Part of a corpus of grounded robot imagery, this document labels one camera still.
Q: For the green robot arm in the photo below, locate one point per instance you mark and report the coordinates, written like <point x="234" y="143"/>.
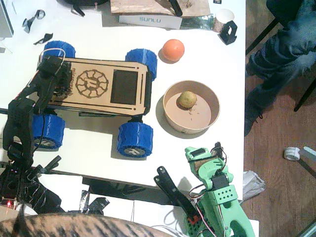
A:
<point x="223" y="195"/>

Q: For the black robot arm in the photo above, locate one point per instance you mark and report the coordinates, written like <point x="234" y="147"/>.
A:
<point x="19" y="118"/>

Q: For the blue ribbed rover wheel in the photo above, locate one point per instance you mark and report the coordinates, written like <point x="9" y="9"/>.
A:
<point x="134" y="138"/>
<point x="59" y="48"/>
<point x="51" y="128"/>
<point x="145" y="61"/>

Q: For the black bar clamp red trigger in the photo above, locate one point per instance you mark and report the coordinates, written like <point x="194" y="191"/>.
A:
<point x="172" y="191"/>

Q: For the brown paper bowl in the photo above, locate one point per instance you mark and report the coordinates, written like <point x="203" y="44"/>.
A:
<point x="172" y="116"/>

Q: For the crumpled white plastic bag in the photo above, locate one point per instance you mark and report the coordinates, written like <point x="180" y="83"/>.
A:
<point x="254" y="185"/>

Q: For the yellow-green round fruit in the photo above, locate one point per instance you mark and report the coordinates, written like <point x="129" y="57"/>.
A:
<point x="186" y="99"/>

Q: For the wooden microver rover body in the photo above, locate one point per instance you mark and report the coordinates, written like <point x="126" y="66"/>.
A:
<point x="123" y="66"/>

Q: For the dark rover display screen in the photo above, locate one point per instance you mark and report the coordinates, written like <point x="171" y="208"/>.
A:
<point x="123" y="86"/>

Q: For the thin black metal bar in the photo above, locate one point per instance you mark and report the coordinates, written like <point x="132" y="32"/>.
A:
<point x="3" y="110"/>

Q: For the white grey box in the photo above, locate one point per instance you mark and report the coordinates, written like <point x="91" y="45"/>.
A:
<point x="5" y="19"/>

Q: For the black bag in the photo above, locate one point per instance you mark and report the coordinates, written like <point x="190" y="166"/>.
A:
<point x="79" y="2"/>

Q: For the small black clamp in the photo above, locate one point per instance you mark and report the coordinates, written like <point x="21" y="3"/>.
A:
<point x="49" y="165"/>

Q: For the white tape roll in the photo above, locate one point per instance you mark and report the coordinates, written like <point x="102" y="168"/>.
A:
<point x="291" y="153"/>

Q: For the brown wooden board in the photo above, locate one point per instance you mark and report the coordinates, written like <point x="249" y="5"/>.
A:
<point x="138" y="7"/>

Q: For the grey white metal bar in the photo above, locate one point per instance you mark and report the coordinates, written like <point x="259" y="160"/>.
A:
<point x="308" y="154"/>

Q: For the orange ball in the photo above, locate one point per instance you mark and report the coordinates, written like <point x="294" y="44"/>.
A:
<point x="173" y="50"/>

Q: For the white SUNLU box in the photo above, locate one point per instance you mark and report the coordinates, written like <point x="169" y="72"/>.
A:
<point x="172" y="22"/>

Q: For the black chair leg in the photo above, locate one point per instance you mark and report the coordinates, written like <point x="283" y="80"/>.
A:
<point x="304" y="95"/>
<point x="263" y="37"/>

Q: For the black printed plastic holder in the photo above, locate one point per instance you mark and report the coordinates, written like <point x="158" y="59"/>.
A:
<point x="225" y="35"/>

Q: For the person in dark jeans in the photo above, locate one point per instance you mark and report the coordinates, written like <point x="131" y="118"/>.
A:
<point x="276" y="64"/>

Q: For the silver foil bag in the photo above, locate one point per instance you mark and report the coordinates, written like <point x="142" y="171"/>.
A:
<point x="197" y="22"/>

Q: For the brown streaked head of hair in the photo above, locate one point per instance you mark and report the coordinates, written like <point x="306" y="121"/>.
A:
<point x="74" y="225"/>

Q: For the white paper cup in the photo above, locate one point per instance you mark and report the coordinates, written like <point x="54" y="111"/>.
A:
<point x="223" y="17"/>

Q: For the tiny black chip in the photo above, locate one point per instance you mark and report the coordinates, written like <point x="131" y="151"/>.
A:
<point x="217" y="1"/>

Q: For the small black plastic bracket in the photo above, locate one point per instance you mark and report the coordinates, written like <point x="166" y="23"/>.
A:
<point x="45" y="38"/>

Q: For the black bracket with tape roll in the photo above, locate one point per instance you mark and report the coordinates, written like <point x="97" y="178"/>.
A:
<point x="28" y="23"/>

